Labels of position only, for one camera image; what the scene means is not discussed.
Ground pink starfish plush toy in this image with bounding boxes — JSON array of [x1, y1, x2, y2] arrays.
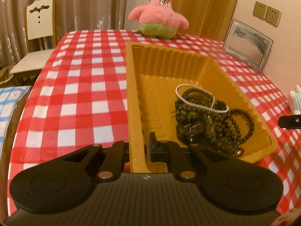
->
[[128, 0, 189, 39]]

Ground red white checkered tablecloth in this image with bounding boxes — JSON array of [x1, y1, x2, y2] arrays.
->
[[8, 30, 300, 213]]

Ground white wooden chair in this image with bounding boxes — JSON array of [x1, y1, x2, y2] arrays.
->
[[10, 0, 57, 84]]

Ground framed sand picture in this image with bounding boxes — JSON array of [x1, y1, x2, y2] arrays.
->
[[222, 19, 274, 72]]

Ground black wrist watch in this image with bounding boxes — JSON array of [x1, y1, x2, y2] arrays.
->
[[176, 122, 204, 141]]

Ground wooden door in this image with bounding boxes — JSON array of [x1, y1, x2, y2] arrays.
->
[[172, 0, 237, 41]]

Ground person's right hand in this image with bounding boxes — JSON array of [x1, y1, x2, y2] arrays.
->
[[270, 208, 301, 226]]

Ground beige foot basin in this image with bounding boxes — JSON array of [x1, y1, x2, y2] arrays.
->
[[0, 66, 18, 88]]

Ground blue white checkered cloth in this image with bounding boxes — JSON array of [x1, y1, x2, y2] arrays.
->
[[1, 86, 32, 154]]

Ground reddish brown bead bracelet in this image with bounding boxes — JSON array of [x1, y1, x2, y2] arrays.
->
[[233, 146, 246, 159]]

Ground double wall socket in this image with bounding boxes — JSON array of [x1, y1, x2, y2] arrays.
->
[[252, 2, 282, 27]]

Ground silver bangle bracelet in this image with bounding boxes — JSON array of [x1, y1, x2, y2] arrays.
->
[[174, 83, 230, 114]]

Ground long brown bead strand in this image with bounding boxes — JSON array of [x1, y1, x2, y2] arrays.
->
[[224, 108, 255, 146]]

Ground dark wooden bead necklace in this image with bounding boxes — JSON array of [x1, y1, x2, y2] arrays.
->
[[174, 88, 234, 156]]

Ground orange plastic tray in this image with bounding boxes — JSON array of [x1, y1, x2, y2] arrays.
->
[[125, 42, 277, 173]]

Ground grey patterned curtain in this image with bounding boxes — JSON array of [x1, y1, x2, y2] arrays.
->
[[1, 0, 127, 68]]

